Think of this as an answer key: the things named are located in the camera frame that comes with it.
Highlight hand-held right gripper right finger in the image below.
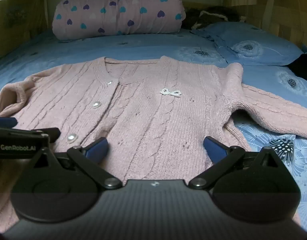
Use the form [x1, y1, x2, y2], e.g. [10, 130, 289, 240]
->
[189, 136, 288, 189]

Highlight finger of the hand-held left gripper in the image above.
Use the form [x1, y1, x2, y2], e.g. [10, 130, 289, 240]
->
[0, 117, 18, 129]
[31, 127, 61, 141]

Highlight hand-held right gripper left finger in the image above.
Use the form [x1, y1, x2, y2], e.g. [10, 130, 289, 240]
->
[26, 137, 122, 189]

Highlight pink knitted cardigan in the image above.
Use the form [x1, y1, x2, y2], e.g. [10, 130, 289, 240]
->
[0, 56, 307, 230]

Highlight blue floral bed sheet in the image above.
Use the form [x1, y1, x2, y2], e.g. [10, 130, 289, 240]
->
[0, 27, 307, 230]

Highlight blue floral pillow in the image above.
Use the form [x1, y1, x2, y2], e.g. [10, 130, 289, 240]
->
[191, 21, 305, 67]

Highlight black cloth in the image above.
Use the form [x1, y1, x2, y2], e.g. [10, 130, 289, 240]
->
[286, 53, 307, 84]

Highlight dark fuzzy cloth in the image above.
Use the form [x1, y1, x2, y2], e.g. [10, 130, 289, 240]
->
[181, 7, 245, 30]

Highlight pink heart-print folded quilt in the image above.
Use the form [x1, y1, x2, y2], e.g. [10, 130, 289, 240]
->
[52, 0, 186, 40]

